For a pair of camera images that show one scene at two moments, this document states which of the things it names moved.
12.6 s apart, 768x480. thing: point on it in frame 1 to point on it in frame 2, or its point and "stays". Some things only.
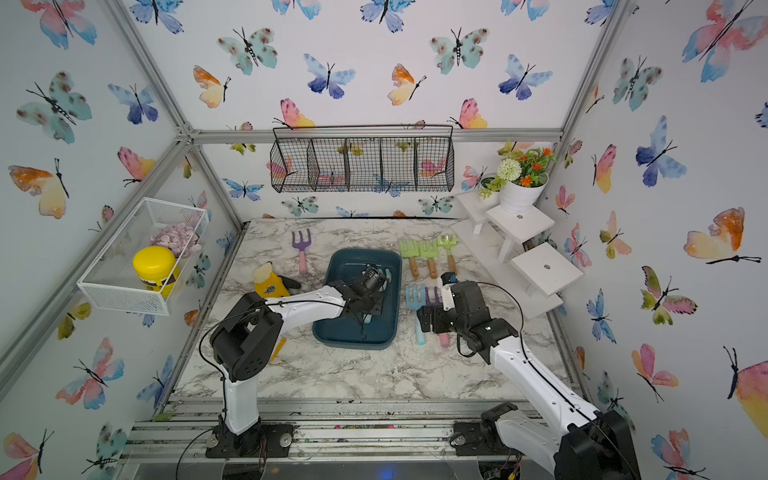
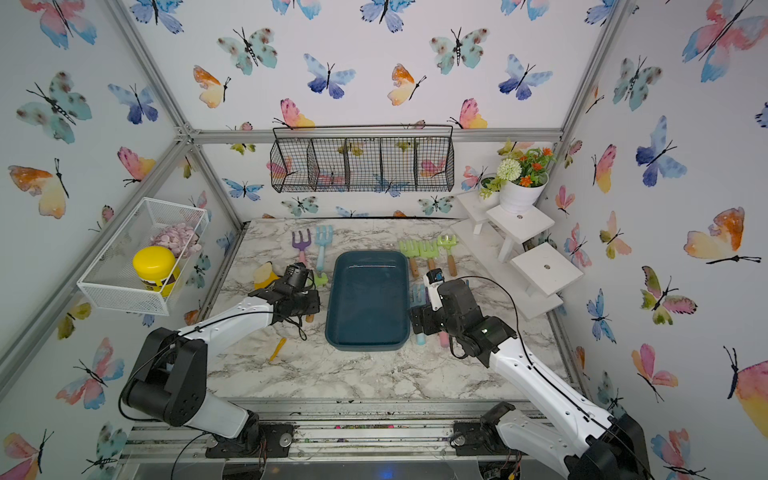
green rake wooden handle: x=411 y=253 stays
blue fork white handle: x=386 y=278 to x=324 y=235
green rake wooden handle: x=449 y=243 stays
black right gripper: x=425 y=319 stays
